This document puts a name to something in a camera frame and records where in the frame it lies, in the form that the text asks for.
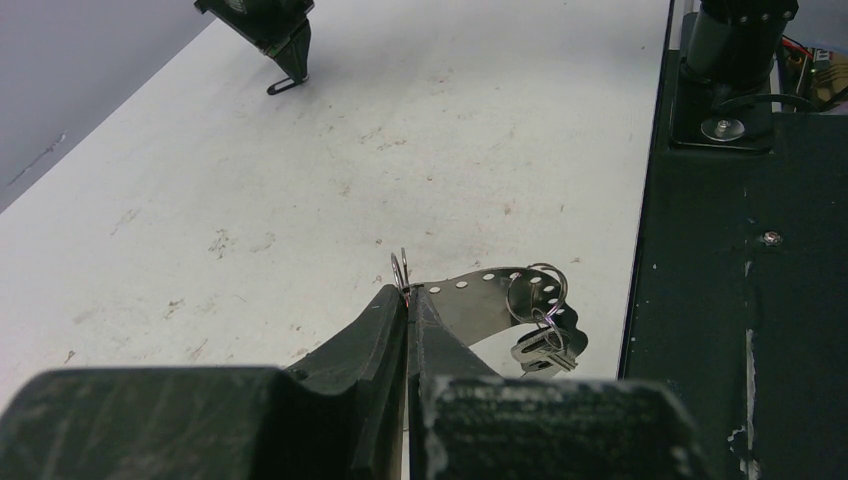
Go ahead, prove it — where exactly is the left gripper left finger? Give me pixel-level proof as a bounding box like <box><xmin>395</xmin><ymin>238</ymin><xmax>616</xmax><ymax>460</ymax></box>
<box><xmin>284</xmin><ymin>285</ymin><xmax>407</xmax><ymax>479</ymax></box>

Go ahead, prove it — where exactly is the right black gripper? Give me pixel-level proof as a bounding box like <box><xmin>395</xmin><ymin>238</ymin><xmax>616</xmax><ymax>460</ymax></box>
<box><xmin>193</xmin><ymin>0</ymin><xmax>315</xmax><ymax>82</ymax></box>

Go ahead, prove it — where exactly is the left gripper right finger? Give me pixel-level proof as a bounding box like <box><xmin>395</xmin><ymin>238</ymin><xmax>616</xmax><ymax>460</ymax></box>
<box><xmin>407</xmin><ymin>286</ymin><xmax>499</xmax><ymax>479</ymax></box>

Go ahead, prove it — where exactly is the key with black tag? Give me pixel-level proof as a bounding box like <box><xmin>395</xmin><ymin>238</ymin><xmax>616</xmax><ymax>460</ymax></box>
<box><xmin>510</xmin><ymin>327</ymin><xmax>578</xmax><ymax>374</ymax></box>
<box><xmin>266</xmin><ymin>77</ymin><xmax>305</xmax><ymax>96</ymax></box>

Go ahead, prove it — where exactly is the grey key holder with rings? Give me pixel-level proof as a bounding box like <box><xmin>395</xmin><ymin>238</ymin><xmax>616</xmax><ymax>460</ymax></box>
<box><xmin>391</xmin><ymin>252</ymin><xmax>588</xmax><ymax>378</ymax></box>

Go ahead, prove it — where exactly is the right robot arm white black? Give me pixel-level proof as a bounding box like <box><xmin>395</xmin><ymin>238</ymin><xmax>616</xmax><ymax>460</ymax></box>
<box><xmin>194</xmin><ymin>1</ymin><xmax>799</xmax><ymax>95</ymax></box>

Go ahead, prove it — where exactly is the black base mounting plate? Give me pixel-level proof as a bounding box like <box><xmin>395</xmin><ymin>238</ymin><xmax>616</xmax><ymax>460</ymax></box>
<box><xmin>618</xmin><ymin>13</ymin><xmax>847</xmax><ymax>479</ymax></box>

